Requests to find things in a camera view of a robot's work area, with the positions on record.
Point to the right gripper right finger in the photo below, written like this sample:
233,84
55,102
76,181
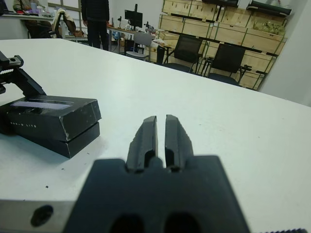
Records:
177,145

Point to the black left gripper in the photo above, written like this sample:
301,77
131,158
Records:
11,65

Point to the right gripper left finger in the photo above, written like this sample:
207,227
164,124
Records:
143,145

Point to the black box lid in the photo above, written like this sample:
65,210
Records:
48,119

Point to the black box base white insert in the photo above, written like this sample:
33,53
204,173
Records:
80,143

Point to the white office desk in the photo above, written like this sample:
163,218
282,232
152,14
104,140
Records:
12,26

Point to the black office swivel chair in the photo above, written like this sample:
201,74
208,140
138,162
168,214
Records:
57,24

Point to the brown coat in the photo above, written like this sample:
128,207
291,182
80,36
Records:
69,24

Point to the seated person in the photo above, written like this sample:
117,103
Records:
24,3

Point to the standing person dark clothes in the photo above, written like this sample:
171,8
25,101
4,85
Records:
96,14

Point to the black mesh chair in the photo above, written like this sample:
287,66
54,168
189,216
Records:
229,58
188,47

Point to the wooden crate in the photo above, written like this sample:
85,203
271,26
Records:
171,23
177,6
198,29
252,80
168,38
260,61
228,35
264,42
205,9
235,17

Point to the grey plastic chair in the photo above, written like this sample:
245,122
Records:
142,40

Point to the black computer monitor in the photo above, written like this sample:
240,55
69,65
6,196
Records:
133,18

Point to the long black bag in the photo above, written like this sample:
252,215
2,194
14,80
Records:
218,2
269,7

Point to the green packing material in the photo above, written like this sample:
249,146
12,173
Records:
268,26

